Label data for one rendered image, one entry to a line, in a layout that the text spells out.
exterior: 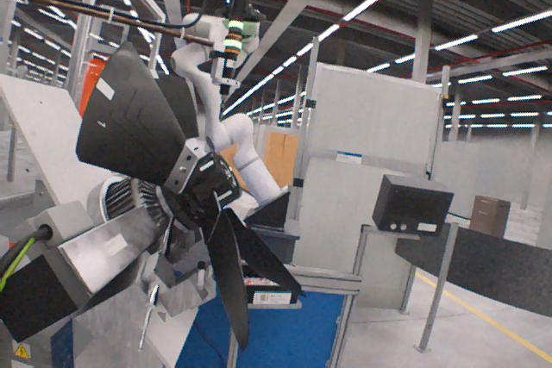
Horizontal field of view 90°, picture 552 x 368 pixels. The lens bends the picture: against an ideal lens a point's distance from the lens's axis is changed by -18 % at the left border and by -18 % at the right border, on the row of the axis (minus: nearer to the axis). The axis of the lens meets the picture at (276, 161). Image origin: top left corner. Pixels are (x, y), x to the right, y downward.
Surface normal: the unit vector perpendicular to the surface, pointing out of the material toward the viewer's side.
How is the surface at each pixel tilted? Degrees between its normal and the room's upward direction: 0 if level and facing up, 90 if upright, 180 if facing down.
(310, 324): 90
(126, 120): 83
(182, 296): 84
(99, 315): 102
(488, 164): 90
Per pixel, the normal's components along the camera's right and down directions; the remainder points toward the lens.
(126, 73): 0.93, -0.14
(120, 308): 0.16, 0.29
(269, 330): 0.02, 0.06
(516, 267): -0.69, -0.07
